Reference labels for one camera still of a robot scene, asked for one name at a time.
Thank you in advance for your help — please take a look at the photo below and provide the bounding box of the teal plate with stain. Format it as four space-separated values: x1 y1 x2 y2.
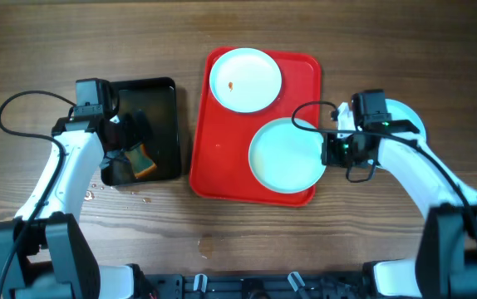
248 117 327 194

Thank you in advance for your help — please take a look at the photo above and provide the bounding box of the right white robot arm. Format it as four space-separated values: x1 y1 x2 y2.
321 120 477 298

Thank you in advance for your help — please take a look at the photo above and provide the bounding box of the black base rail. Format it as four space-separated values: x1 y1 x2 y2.
145 272 371 299

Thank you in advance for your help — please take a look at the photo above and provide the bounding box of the orange green sponge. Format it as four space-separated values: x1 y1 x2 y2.
125 144 157 179

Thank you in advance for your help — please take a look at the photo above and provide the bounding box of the black water tray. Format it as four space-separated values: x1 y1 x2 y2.
101 77 182 186

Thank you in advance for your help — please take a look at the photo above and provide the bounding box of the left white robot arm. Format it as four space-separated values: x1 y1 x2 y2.
0 110 155 298

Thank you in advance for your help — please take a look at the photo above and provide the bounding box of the white plate with stain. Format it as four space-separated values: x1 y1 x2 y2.
209 48 283 113

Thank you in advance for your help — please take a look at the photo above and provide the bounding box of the right black cable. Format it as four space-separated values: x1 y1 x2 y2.
291 100 477 299

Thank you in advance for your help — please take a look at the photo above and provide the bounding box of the red plastic tray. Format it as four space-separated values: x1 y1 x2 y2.
189 47 322 207

